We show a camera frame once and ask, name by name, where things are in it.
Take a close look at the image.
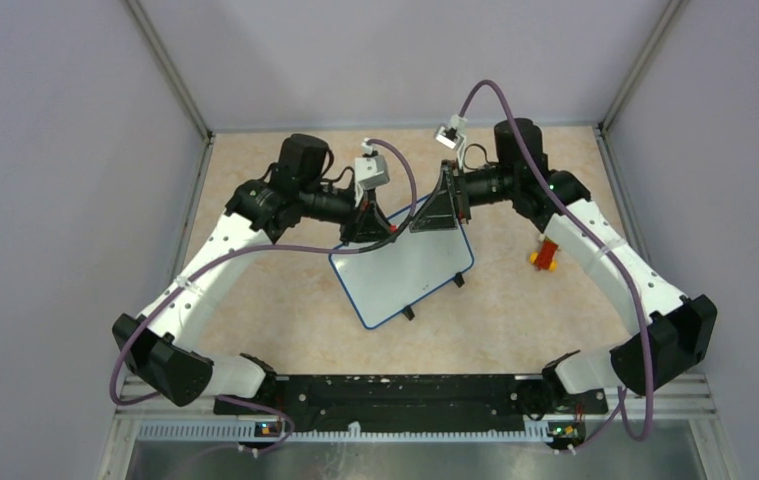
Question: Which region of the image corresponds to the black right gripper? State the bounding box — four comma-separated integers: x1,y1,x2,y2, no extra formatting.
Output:
409,161,517,234

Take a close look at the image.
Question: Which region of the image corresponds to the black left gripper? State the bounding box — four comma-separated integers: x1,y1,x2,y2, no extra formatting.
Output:
299,179,395,245

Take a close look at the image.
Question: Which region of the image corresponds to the blue framed whiteboard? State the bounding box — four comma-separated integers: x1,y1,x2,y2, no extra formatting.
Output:
328,226,475,330

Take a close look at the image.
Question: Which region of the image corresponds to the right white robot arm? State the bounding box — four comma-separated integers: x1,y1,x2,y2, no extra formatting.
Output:
409,116,717,412

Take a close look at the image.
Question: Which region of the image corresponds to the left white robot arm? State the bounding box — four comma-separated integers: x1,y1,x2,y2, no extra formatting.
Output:
109,133,387,414

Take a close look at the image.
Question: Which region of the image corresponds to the black whiteboard foot clip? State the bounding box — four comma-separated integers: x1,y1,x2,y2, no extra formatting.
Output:
402,305,415,321
453,272,466,288

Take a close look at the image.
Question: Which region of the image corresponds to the colourful toy block figure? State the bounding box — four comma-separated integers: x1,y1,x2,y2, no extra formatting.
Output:
529,235,559,272

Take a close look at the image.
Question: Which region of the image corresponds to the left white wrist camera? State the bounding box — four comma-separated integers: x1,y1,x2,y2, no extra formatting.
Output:
354,138,390,190

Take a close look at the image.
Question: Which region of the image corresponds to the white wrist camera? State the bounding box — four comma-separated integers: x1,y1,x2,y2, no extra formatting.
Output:
434,115,467,150
354,138,390,190

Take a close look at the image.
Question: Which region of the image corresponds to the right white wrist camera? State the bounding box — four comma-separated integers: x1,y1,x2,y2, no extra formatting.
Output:
434,115,467,150

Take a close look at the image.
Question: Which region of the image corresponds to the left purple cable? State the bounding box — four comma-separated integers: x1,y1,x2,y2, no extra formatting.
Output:
107,137,419,407

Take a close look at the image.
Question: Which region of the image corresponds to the purple cable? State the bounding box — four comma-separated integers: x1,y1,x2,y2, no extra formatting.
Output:
107,137,419,407
458,80,657,443

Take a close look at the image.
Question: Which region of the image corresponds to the white slotted cable duct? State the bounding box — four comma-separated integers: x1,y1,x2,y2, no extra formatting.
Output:
137,420,553,443

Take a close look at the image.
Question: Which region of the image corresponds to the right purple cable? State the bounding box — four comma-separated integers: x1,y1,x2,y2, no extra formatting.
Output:
458,80,657,443

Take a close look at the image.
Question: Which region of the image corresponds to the aluminium frame rail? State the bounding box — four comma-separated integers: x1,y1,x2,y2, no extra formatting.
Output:
99,374,737,479

